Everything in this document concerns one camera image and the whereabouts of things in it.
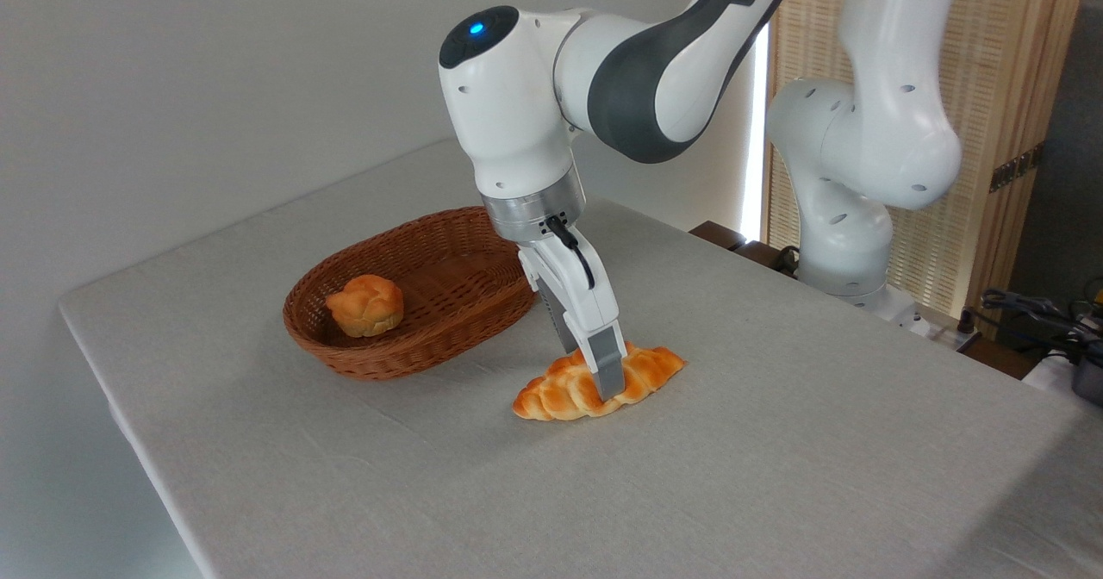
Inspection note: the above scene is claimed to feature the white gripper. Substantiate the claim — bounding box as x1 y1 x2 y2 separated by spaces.
517 226 627 402

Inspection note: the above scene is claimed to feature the long braided bread loaf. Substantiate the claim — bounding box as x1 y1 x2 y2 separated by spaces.
513 342 686 422

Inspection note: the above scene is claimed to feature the brown wicker oval basket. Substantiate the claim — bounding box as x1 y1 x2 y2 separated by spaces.
283 206 539 382

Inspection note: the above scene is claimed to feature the round golden bread bun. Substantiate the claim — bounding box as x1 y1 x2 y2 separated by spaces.
325 274 405 339

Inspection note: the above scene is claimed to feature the dark brown wooden board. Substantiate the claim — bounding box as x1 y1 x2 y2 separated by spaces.
689 221 802 280

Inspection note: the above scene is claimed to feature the grey tablecloth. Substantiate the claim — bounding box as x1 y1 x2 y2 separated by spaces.
59 138 1103 579

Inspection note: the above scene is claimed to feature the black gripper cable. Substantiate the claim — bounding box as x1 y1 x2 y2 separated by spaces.
545 215 597 292

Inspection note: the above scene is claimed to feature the black cable bundle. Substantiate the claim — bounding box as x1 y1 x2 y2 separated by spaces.
981 288 1103 366

